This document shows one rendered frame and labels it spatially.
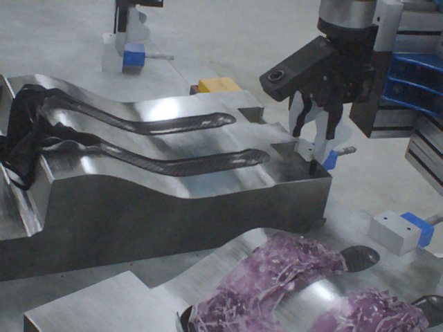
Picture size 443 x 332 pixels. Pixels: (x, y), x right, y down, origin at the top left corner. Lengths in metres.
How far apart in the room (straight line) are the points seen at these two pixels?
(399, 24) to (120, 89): 0.50
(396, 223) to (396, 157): 2.11
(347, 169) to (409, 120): 1.39
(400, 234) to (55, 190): 0.41
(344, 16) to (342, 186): 1.78
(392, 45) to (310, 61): 0.39
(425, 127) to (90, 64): 0.63
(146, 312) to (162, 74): 0.79
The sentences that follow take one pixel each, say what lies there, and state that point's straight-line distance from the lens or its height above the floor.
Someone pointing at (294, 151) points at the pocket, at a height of 0.88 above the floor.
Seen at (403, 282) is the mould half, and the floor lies 0.85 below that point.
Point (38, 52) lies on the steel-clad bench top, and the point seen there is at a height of 0.80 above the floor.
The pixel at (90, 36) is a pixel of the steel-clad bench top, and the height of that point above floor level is 0.80.
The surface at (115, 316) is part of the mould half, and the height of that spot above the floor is 0.91.
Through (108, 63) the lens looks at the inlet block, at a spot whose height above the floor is 0.82.
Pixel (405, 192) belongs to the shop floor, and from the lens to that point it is 2.90.
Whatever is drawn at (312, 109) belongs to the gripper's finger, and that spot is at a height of 0.89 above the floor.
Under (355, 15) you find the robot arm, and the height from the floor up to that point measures 1.07.
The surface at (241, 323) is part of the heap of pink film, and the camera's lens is 0.78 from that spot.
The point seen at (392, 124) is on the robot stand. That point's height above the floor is 0.75.
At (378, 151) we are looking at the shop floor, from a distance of 3.13.
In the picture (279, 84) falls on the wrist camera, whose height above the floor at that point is 0.97.
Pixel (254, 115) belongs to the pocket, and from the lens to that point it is 1.21.
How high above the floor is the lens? 1.41
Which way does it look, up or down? 30 degrees down
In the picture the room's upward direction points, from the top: 9 degrees clockwise
